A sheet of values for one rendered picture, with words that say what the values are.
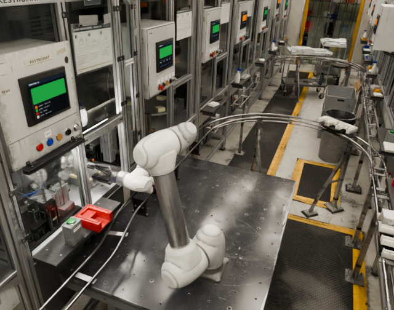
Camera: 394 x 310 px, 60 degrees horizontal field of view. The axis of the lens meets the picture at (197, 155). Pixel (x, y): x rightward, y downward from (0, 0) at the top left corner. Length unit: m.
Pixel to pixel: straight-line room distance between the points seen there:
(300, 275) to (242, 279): 1.11
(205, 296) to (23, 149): 1.10
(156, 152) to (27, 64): 0.61
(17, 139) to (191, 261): 0.93
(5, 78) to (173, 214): 0.87
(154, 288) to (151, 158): 0.75
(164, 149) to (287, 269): 1.85
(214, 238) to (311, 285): 1.35
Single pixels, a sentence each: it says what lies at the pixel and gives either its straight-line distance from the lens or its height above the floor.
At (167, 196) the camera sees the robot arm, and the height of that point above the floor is 1.23.
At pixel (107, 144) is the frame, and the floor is 1.06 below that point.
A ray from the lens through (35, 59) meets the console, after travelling 1.56.
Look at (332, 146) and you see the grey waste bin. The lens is 4.61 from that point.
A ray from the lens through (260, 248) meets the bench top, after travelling 2.13.
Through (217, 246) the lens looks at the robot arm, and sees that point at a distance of 1.78.
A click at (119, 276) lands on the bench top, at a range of 1.96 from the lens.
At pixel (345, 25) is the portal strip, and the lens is 9.83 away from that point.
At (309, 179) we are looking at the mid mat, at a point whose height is 0.01.
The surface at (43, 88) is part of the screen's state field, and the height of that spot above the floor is 1.67.
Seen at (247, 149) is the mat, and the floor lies 0.01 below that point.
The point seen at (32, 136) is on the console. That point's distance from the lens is 1.60.
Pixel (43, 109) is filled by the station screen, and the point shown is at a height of 1.58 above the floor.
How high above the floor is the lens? 2.11
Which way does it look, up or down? 28 degrees down
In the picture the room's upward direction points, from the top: 2 degrees clockwise
